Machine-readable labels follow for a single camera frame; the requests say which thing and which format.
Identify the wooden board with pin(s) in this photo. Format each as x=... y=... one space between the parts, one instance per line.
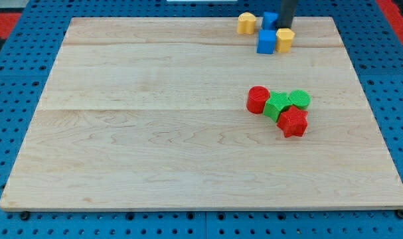
x=149 y=114

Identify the blue cube block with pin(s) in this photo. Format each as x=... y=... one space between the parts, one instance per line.
x=266 y=42

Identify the red star block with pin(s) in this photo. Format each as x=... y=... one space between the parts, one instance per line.
x=293 y=122

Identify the yellow heart block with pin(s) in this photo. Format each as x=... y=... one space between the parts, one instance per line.
x=246 y=24

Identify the yellow hexagon block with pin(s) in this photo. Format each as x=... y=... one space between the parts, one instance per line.
x=284 y=39

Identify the blue triangle block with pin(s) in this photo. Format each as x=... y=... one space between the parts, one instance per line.
x=269 y=21

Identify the green star block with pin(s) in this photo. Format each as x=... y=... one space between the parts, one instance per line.
x=276 y=104

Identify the red cylinder block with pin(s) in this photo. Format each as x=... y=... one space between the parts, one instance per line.
x=257 y=97

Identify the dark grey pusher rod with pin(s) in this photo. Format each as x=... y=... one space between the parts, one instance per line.
x=286 y=13

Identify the green cylinder block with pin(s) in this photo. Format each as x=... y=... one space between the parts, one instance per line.
x=300 y=99

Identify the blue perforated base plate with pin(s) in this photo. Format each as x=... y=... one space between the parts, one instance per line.
x=29 y=52

